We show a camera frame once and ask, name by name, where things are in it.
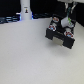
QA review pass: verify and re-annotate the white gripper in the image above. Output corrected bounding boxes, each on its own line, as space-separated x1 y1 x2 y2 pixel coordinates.
64 0 84 21

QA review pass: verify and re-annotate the kcup in drawer red lid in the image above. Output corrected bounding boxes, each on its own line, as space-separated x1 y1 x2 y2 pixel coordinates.
65 31 73 37

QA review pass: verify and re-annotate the black kcup holder drawer unit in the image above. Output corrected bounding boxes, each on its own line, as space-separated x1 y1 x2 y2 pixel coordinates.
45 15 76 49

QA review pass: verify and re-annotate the dark keyboard at left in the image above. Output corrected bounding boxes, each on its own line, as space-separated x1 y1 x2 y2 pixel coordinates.
0 15 21 24

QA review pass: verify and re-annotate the kcup in drawer front left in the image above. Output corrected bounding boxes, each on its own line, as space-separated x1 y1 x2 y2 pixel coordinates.
49 23 56 31

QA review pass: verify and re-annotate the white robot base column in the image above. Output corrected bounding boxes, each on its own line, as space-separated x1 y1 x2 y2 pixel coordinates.
20 0 32 20

